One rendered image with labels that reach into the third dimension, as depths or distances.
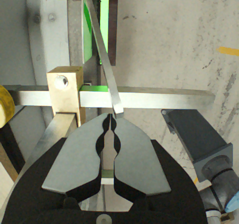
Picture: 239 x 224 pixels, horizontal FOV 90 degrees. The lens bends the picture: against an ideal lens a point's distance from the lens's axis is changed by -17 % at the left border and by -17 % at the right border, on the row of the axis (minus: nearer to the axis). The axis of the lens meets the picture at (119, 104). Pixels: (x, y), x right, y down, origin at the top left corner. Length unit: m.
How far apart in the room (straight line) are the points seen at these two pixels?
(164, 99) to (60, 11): 0.39
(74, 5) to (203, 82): 1.18
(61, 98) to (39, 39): 0.31
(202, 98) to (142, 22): 0.88
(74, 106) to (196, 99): 0.22
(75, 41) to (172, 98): 0.27
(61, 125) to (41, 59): 0.33
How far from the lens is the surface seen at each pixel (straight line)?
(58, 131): 0.22
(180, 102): 0.27
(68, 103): 0.25
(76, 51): 0.39
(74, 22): 0.39
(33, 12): 0.53
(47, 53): 0.51
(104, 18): 0.38
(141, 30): 1.09
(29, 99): 0.29
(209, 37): 1.31
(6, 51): 0.44
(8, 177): 0.44
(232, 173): 0.93
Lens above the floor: 1.08
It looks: 63 degrees down
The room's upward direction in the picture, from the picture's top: 177 degrees clockwise
